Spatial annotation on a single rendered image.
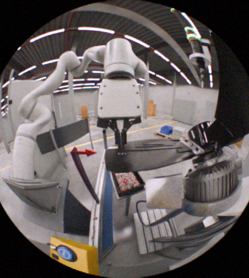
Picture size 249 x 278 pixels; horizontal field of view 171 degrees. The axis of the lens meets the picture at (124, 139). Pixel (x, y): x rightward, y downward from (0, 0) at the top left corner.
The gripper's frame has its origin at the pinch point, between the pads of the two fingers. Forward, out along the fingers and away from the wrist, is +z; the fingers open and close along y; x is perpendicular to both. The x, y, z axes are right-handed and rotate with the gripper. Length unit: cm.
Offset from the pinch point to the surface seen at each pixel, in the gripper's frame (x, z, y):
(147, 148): -2.6, 2.0, 6.2
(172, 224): -1, 66, 34
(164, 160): -7.6, 3.2, 8.0
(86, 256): -21.1, 20.1, -8.8
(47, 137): 96, 5, -135
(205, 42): -16.0, -29.3, 23.8
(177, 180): -1.6, 15.3, 18.9
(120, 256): -17, 131, -9
